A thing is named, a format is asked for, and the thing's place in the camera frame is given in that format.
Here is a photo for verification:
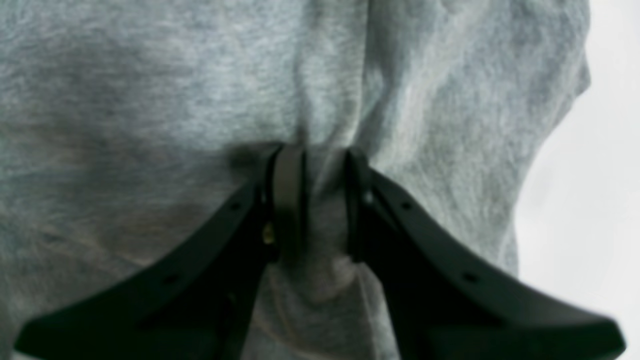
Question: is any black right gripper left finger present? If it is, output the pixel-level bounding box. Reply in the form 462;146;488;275
13;145;306;360

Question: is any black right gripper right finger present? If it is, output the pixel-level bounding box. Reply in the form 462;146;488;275
345;149;626;360

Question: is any grey t-shirt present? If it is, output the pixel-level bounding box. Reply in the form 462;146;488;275
0;0;590;360

